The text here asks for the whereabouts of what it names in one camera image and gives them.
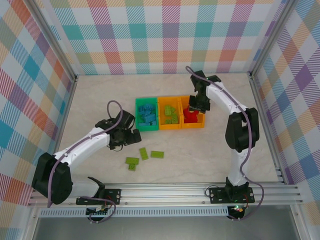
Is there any green plastic container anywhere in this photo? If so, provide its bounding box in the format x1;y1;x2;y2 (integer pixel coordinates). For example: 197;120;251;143
135;97;160;133

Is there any black left controller board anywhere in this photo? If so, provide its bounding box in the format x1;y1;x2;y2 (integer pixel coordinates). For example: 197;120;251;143
85;205;112;218

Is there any black controller board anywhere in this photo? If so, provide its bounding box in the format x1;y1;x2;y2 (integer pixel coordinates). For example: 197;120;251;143
85;205;112;218
229;204;245;214

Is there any black right controller board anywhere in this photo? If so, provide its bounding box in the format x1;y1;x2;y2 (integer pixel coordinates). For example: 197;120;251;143
229;204;245;214

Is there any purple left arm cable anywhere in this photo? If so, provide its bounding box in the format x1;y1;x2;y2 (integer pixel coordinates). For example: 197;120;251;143
46;100;125;225

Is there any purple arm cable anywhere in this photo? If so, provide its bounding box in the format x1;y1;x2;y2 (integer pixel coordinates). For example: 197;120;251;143
185;65;265;222
46;100;125;225

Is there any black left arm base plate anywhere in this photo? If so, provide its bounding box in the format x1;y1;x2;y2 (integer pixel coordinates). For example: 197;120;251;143
75;188;123;206

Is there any aluminium side frame rail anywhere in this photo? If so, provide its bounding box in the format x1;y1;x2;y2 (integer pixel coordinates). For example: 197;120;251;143
248;72;288;185
51;74;80;156

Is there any aluminium mounting rail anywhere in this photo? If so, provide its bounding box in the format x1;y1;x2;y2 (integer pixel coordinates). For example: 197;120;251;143
26;181;302;209

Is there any grey slotted cable duct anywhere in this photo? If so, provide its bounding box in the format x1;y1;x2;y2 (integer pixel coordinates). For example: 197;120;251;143
39;208;230;218

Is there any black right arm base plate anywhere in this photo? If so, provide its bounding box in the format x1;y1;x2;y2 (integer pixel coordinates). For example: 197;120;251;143
209;186;256;205

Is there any aluminium frame post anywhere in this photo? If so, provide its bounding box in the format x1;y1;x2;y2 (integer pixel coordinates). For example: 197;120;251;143
29;0;79;85
248;0;297;80

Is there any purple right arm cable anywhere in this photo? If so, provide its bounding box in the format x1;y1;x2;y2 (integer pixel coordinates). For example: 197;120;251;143
185;65;265;222

